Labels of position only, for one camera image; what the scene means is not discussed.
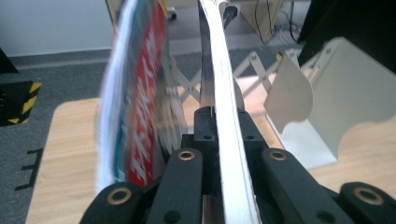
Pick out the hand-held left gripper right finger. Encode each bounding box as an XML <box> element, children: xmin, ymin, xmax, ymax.
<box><xmin>237</xmin><ymin>107</ymin><xmax>270</xmax><ymax>189</ymax></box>

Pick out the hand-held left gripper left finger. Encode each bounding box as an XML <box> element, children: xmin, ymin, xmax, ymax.
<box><xmin>181</xmin><ymin>105</ymin><xmax>222</xmax><ymax>157</ymax></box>

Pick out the orange-cornered magazine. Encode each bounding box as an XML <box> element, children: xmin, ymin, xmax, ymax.
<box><xmin>197</xmin><ymin>0</ymin><xmax>263</xmax><ymax>224</ymax></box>

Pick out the red label portrait magazine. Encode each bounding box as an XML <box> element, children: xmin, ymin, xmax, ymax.
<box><xmin>94</xmin><ymin>0</ymin><xmax>189</xmax><ymax>194</ymax></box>

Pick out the expandable grey metal book rack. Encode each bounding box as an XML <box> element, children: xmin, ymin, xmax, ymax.
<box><xmin>167</xmin><ymin>36</ymin><xmax>396</xmax><ymax>171</ymax></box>

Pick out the black curtain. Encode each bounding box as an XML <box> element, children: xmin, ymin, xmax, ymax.
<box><xmin>297</xmin><ymin>0</ymin><xmax>396</xmax><ymax>75</ymax></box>

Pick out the white cable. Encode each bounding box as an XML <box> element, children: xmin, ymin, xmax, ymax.
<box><xmin>277</xmin><ymin>18</ymin><xmax>302</xmax><ymax>49</ymax></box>

